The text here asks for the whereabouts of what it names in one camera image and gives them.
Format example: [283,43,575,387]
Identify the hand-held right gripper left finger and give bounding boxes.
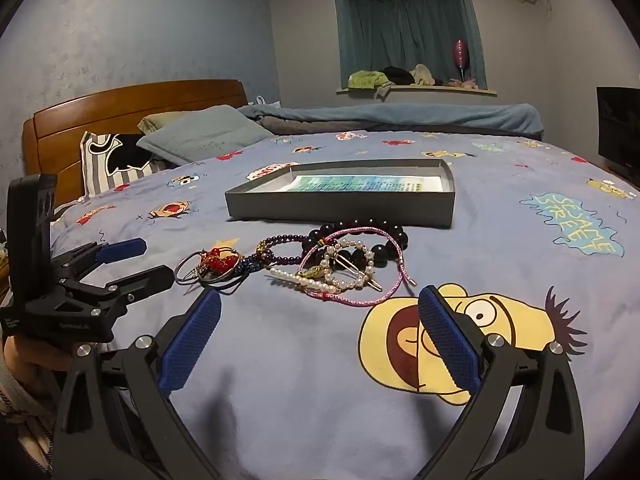
[52,289,223,480]

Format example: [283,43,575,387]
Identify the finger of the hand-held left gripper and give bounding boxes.
[50,238,147,281]
[75,264,174,311]

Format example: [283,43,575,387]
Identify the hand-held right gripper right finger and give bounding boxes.
[417,285,586,480]

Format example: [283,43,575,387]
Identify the large dark bead bracelet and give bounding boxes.
[301,218,412,268]

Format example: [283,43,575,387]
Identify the grey shallow cardboard box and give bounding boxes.
[224,158,457,229]

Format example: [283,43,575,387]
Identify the person's left forearm striped sleeve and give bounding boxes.
[0,362,57,478]

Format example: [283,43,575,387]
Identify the person's left hand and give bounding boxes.
[0,335,76,402]

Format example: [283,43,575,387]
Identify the red bead hoop earrings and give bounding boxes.
[174,246,246,291]

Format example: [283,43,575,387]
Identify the black white striped pillow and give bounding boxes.
[80,131,168,198]

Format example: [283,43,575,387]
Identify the straight pearl hair pin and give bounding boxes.
[270,266,343,295]

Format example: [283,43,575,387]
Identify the round pearl hair clip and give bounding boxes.
[324,239,383,293]

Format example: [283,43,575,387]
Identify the olive pillow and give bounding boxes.
[137,110,198,136]

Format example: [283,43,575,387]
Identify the wooden headboard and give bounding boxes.
[22,79,249,206]

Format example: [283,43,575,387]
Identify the blue-grey pillow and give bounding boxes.
[136,105,275,167]

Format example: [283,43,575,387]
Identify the printed paper sheet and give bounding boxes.
[272,174,443,195]

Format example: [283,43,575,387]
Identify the grey blanket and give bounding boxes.
[260,116,543,142]

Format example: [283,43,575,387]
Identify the blue fleece blanket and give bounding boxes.
[237,101,544,136]

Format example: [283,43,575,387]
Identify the window sill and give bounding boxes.
[336,85,499,97]

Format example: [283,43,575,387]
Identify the beige clothing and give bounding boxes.
[410,64,438,87]

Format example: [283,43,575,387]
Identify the black clothing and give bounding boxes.
[382,66,416,86]

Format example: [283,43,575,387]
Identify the black television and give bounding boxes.
[596,86,640,188]

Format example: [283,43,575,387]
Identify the green cloth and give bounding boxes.
[347,71,393,98]

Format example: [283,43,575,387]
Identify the pink balloon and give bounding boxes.
[451,39,471,83]

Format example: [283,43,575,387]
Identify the teal curtain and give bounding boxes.
[331,0,488,90]

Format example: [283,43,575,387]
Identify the pink cord bracelet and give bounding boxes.
[299,227,418,307]

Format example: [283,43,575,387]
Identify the small purple bead bracelet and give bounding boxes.
[235,234,313,281]

